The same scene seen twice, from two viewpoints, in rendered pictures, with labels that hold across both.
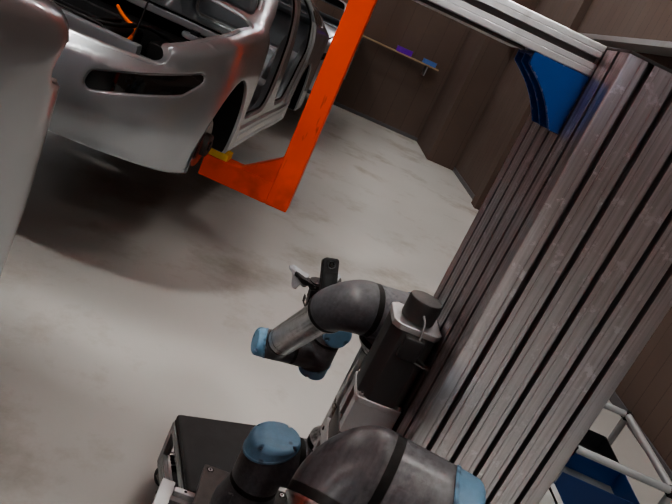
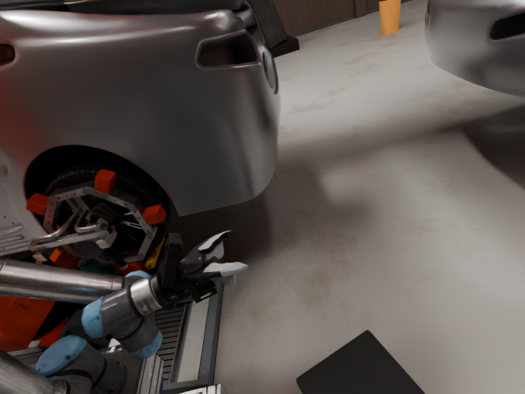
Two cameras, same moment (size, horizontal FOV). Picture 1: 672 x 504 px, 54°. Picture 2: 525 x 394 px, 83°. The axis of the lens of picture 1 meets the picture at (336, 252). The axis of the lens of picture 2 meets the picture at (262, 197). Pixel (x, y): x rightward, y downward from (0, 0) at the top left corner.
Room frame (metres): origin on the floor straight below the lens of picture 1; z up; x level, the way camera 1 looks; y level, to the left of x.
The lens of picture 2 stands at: (2.02, -0.43, 1.69)
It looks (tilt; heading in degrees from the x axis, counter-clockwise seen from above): 35 degrees down; 102
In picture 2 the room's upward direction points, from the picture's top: 18 degrees counter-clockwise
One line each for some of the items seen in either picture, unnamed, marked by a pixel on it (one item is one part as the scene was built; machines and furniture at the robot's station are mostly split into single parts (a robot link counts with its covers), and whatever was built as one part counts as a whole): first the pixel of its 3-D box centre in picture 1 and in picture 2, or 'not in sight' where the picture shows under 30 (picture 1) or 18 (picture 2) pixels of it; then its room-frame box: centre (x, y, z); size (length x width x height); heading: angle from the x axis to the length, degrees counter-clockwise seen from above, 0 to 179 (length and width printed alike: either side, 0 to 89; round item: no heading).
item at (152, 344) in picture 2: (313, 355); (138, 328); (1.56, -0.06, 1.11); 0.11 x 0.08 x 0.11; 112
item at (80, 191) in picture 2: not in sight; (101, 227); (0.86, 0.76, 0.85); 0.54 x 0.07 x 0.54; 2
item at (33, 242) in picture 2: not in sight; (51, 221); (0.77, 0.63, 1.03); 0.19 x 0.18 x 0.11; 92
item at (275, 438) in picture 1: (269, 456); (69, 364); (1.27, -0.06, 0.98); 0.13 x 0.12 x 0.14; 112
